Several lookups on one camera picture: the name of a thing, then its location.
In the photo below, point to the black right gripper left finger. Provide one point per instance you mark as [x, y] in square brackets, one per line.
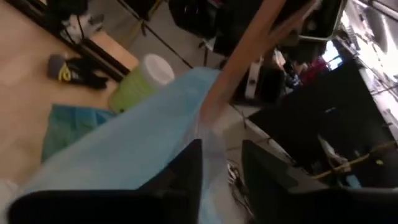
[140, 205]

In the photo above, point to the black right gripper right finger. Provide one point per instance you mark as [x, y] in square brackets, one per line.
[295, 205]

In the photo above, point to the light blue bin liner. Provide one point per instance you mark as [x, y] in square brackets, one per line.
[140, 133]

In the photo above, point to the teal trash bag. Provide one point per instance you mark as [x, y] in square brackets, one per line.
[68, 127]

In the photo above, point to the white power strip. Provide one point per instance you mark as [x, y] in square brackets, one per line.
[232, 174]

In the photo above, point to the black room partition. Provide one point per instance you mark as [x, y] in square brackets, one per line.
[326, 124]

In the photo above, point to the green wipes canister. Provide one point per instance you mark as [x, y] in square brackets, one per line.
[140, 84]

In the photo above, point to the grey yellow sponge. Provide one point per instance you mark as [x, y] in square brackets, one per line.
[59, 70]

